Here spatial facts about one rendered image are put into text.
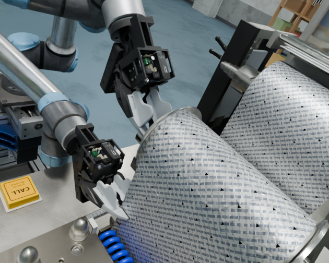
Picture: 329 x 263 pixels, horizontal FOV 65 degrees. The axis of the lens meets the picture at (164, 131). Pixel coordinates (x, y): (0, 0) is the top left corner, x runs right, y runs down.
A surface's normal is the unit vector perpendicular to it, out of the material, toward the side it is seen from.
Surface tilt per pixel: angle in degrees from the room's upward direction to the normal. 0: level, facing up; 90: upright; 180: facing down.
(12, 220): 0
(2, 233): 0
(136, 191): 90
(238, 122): 92
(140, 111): 90
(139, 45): 90
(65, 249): 0
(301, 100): 55
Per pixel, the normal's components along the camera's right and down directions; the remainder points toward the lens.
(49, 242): 0.34, -0.76
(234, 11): -0.69, 0.19
